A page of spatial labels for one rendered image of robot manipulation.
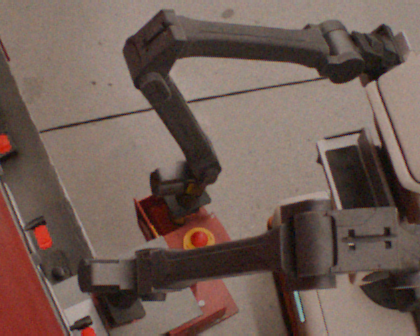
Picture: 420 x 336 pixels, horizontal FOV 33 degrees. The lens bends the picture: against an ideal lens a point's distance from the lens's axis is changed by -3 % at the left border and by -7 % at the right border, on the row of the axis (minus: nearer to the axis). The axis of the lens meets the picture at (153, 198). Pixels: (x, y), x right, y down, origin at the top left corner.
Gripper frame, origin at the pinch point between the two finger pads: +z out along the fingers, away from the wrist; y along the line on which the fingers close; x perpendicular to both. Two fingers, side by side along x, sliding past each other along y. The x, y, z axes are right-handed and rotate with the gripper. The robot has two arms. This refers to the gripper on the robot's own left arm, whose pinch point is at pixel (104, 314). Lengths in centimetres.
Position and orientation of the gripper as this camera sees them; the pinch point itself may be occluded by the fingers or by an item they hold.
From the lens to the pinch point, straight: 140.6
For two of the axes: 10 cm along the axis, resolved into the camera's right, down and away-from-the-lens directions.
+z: -3.8, 5.2, 7.7
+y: 4.2, 8.3, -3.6
